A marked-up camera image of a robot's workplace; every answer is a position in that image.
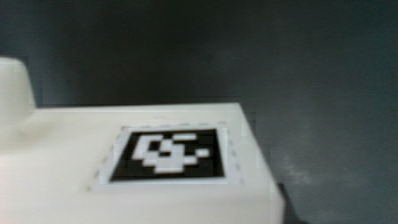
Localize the white drawer box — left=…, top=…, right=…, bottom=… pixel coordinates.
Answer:
left=0, top=57, right=284, bottom=224

